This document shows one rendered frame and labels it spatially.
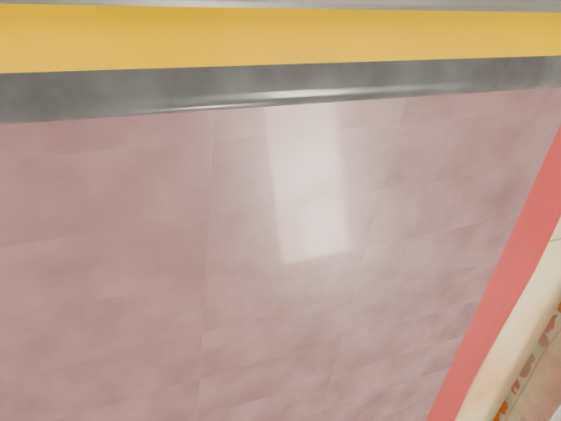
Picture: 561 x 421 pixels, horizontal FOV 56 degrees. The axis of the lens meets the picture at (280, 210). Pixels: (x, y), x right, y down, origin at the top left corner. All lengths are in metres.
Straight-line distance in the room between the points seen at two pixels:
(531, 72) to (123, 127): 0.13
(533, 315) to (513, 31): 0.25
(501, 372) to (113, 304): 0.30
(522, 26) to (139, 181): 0.12
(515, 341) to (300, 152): 0.26
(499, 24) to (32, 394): 0.21
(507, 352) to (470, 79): 0.27
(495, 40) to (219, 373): 0.18
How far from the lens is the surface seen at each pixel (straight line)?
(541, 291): 0.38
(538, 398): 0.45
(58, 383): 0.23
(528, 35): 0.18
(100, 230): 0.18
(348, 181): 0.21
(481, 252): 0.30
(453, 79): 0.16
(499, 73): 0.18
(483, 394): 0.44
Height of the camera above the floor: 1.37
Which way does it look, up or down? 19 degrees down
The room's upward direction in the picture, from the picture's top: 162 degrees clockwise
